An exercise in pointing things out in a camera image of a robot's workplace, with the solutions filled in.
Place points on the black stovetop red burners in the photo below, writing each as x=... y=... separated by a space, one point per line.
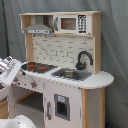
x=37 y=67

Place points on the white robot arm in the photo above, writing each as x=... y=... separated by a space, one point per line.
x=9 y=68

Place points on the black toy faucet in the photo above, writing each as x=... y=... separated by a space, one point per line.
x=83 y=57

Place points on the white dishwasher cabinet door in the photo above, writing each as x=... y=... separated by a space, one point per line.
x=62 y=106

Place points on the grey range hood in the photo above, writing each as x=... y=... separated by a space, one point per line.
x=38 y=27

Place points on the wooden toy kitchen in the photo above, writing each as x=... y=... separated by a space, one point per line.
x=61 y=50

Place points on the grey toy sink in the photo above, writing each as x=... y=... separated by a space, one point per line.
x=72 y=74

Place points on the toy microwave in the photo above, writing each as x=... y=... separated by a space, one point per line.
x=74 y=24

